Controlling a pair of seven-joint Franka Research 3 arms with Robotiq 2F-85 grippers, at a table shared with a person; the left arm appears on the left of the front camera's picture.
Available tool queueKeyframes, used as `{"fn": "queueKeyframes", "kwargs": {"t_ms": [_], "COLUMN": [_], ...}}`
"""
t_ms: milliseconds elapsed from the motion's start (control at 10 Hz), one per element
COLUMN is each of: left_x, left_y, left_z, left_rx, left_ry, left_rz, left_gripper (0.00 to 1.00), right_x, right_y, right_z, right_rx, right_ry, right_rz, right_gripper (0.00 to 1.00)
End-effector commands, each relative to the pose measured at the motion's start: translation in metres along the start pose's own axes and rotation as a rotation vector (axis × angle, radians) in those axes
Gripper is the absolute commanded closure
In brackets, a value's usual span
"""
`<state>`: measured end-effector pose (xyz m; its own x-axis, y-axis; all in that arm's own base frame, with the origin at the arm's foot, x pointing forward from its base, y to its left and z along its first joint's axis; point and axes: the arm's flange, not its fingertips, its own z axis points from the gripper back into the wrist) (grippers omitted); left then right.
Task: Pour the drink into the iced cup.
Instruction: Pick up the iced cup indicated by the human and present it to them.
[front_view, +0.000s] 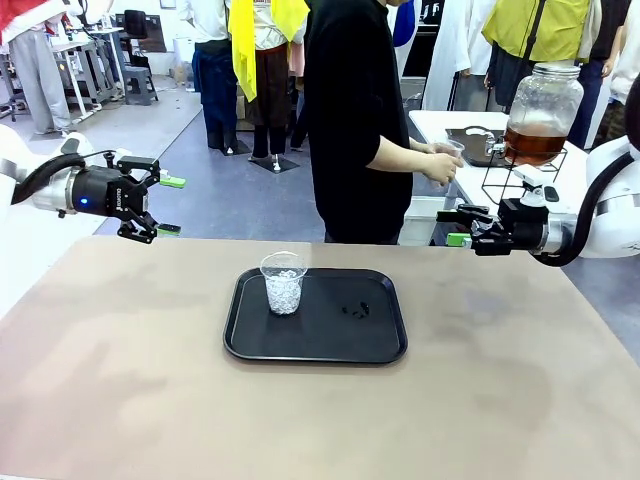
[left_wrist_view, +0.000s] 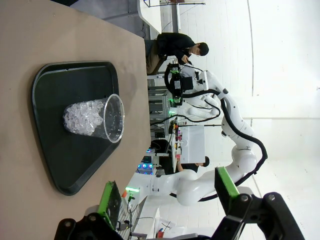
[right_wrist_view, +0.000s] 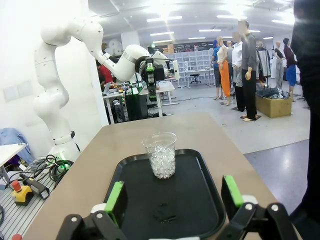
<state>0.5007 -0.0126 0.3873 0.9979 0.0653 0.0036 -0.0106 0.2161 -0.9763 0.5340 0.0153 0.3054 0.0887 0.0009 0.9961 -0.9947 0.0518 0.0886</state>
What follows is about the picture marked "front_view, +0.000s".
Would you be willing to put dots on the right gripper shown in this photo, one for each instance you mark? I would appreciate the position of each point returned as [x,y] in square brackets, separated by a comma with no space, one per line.
[522,225]

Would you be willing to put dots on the white workbench desk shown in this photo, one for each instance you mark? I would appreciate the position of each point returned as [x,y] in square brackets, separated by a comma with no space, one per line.
[85,50]

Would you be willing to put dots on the black plastic tray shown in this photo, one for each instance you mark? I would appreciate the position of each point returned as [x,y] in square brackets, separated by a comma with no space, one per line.
[325,335]

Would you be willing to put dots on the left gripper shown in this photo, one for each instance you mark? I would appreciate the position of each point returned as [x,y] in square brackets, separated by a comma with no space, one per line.
[100,195]

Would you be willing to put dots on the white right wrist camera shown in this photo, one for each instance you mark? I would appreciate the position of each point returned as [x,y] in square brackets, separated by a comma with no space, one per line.
[530,177]

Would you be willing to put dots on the person's left hand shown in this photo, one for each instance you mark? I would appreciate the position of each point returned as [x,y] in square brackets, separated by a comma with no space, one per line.
[439,148]

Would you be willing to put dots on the person's left forearm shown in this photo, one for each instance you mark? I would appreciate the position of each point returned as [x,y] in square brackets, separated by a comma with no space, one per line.
[420,145]

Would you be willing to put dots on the person in black shirt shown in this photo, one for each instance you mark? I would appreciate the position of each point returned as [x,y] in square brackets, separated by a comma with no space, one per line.
[350,125]

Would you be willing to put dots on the mannequin with navy trousers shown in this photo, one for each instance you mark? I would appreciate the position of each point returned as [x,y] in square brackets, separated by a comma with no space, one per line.
[215,85]

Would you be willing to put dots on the clear plastic iced cup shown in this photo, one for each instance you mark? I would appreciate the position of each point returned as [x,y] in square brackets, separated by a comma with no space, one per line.
[457,148]
[283,295]

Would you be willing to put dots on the person's right forearm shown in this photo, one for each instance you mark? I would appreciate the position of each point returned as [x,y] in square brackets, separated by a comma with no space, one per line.
[400,155]

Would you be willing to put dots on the white hanging coat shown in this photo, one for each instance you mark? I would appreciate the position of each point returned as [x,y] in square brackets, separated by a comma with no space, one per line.
[450,50]

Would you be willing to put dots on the black office chair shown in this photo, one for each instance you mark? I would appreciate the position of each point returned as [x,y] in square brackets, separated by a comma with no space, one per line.
[135,25]

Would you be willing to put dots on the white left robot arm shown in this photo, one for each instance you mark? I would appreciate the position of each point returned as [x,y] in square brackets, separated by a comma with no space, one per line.
[45,195]

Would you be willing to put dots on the yellow-green jacket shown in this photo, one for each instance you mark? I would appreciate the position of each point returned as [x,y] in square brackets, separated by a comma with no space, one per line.
[540,30]

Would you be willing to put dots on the person's right hand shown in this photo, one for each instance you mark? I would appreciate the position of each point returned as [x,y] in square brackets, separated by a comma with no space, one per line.
[440,170]

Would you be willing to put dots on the dark brown serving tray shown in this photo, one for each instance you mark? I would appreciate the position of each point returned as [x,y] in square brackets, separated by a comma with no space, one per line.
[475,156]

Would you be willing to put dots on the glass tea dispenser jar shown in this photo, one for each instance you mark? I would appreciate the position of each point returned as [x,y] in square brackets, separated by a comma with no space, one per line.
[545,100]

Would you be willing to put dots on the white side table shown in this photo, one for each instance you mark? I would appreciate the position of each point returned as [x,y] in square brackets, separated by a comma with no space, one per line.
[435,122]

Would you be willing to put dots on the yellow hanging cloth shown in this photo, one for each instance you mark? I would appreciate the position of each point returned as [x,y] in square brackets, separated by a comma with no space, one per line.
[245,50]

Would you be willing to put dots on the grey plastic stool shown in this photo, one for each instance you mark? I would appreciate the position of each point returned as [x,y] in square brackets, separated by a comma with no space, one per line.
[140,85]

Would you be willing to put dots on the person in grey trousers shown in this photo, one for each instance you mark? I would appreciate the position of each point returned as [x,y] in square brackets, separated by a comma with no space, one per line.
[40,80]

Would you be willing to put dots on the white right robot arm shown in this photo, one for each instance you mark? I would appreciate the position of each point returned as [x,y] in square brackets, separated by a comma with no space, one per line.
[615,200]

